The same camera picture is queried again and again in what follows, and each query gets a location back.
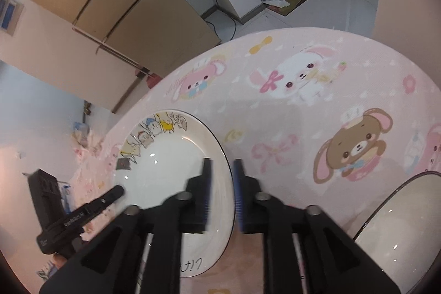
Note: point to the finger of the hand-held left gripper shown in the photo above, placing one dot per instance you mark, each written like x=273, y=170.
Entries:
x=106, y=197

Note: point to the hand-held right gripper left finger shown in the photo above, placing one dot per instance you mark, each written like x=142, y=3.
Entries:
x=207, y=197

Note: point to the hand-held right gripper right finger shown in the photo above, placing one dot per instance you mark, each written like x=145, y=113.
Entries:
x=239, y=197

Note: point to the white plate with cartoon figures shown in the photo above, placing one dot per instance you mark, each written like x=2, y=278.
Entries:
x=165, y=170

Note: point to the white bowl with black rim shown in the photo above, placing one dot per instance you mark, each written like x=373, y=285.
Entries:
x=406, y=221

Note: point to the pink cartoon printed tablecloth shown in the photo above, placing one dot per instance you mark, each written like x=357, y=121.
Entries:
x=310, y=115

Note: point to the grey wall panel box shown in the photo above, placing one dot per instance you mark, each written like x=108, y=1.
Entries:
x=8, y=13

